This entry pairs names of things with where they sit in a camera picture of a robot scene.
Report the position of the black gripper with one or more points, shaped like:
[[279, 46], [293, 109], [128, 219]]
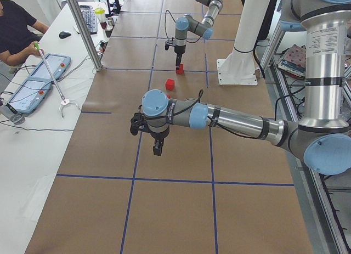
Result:
[[179, 49], [158, 136]]

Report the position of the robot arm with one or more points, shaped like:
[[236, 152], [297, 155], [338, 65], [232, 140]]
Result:
[[203, 28], [321, 139]]

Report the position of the yellow lid cup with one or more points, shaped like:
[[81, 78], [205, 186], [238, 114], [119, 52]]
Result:
[[100, 13]]

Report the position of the black keyboard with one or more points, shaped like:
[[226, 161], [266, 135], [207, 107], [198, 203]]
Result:
[[90, 19]]

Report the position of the reacher grabber stick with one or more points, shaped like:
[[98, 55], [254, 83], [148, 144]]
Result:
[[65, 102]]

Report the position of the stack of patterned cloths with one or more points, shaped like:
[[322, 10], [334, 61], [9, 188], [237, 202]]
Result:
[[293, 61]]

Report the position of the black computer mouse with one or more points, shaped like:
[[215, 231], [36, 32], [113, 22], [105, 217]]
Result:
[[64, 34]]

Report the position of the upper teach pendant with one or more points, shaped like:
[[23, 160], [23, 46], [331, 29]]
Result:
[[57, 64]]

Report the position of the teach pendant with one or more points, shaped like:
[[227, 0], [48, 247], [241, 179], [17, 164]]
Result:
[[30, 94], [57, 64]]

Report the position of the lower teach pendant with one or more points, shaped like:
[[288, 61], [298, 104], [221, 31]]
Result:
[[30, 94]]

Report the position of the person in black shirt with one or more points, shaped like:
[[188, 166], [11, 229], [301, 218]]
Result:
[[17, 41]]

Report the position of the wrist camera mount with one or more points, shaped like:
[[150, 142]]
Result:
[[138, 123], [170, 42]]

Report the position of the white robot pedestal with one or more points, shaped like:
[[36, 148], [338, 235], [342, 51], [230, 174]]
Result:
[[238, 68]]

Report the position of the aluminium frame post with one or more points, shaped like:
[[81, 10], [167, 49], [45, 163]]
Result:
[[82, 27]]

